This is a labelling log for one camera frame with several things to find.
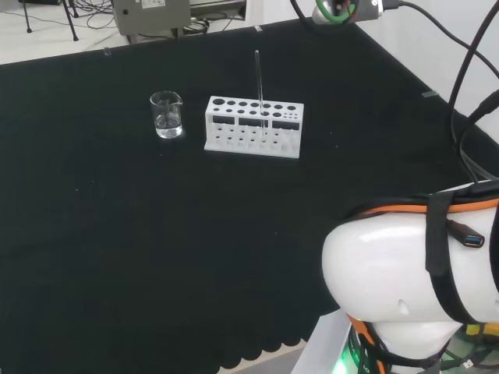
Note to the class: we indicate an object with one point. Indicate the clear glass rod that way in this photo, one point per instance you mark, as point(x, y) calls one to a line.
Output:
point(258, 78)

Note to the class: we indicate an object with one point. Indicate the white test tube rack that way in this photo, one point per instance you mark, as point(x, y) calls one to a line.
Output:
point(253, 150)

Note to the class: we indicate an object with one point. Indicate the clear glass beaker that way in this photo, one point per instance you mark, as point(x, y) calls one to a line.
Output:
point(168, 124)

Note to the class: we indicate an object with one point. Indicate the black bench cloth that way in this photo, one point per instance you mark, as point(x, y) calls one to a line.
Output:
point(117, 241)

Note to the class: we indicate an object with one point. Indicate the grey equipment box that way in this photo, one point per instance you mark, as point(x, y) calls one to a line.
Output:
point(152, 15)

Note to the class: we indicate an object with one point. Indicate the black USB plug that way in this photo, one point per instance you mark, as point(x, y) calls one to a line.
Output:
point(469, 238)

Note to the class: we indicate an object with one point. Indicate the black tripod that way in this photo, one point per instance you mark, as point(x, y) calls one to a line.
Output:
point(74, 37)

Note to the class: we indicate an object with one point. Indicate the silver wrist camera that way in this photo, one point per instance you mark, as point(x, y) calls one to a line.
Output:
point(368, 9)

